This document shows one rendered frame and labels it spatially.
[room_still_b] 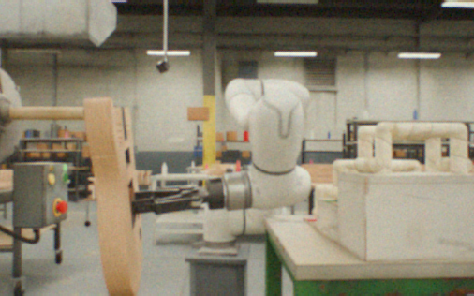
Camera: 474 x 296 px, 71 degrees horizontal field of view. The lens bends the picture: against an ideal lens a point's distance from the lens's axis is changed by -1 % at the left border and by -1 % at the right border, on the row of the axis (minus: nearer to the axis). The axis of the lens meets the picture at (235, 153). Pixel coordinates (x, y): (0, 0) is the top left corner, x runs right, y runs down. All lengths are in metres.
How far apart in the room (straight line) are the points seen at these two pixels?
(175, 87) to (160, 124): 1.39
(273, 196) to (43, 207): 0.73
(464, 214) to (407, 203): 0.13
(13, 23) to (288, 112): 0.60
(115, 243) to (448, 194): 0.65
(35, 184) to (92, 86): 11.83
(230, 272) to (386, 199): 0.96
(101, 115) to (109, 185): 0.13
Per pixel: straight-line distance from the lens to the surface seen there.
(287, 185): 0.77
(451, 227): 0.82
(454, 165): 0.84
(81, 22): 0.82
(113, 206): 0.65
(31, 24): 0.86
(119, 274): 0.67
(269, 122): 0.68
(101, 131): 0.61
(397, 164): 0.95
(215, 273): 1.57
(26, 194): 1.22
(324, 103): 12.53
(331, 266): 0.71
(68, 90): 13.27
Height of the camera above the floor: 1.14
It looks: 1 degrees up
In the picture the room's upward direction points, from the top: straight up
